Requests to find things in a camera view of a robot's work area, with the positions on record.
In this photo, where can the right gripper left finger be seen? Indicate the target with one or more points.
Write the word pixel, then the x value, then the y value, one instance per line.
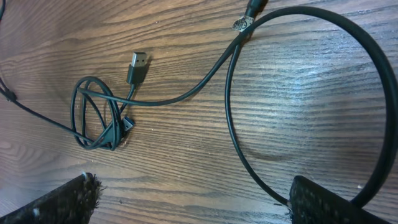
pixel 72 202

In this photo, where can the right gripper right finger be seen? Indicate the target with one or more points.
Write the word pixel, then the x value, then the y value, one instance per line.
pixel 313 204

